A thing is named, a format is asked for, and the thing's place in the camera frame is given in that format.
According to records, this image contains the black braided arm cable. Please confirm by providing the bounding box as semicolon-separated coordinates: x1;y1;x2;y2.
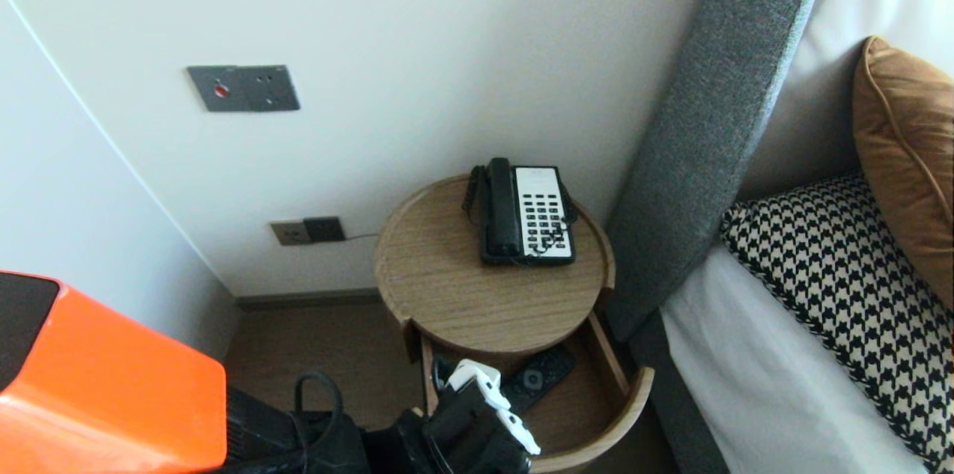
294;355;452;460

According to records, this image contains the brown wooden baseboard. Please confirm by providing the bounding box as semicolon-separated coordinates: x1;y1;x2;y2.
236;288;382;312

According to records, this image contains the round wooden side table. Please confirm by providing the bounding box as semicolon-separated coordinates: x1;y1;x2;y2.
417;310;657;473

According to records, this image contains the round wooden bedside table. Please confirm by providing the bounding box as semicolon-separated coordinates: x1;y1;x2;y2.
375;174;616;364

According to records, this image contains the beige pillow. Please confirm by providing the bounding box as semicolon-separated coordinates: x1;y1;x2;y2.
734;42;869;203

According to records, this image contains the grey wall switch panel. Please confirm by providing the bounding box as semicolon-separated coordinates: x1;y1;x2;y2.
186;65;301;113

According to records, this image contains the brown velvet cushion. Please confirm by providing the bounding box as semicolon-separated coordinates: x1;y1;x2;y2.
851;36;954;315

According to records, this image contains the black and white telephone base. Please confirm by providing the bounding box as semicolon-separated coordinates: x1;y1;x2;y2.
479;165;577;267

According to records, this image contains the black tv remote control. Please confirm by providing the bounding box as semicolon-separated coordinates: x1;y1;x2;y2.
501;344;577;415

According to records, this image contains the black white houndstooth pillow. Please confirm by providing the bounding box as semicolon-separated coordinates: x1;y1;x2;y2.
719;174;954;474

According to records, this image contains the black wall plug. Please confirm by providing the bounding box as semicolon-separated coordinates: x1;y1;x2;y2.
303;217;347;244

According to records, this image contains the beige wall socket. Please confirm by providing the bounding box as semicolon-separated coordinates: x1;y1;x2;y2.
270;221;312;247

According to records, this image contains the black telephone handset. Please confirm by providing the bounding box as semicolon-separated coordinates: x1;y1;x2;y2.
484;157;522;259

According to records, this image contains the grey fabric headboard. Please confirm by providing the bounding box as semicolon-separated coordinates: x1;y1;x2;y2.
605;0;839;344

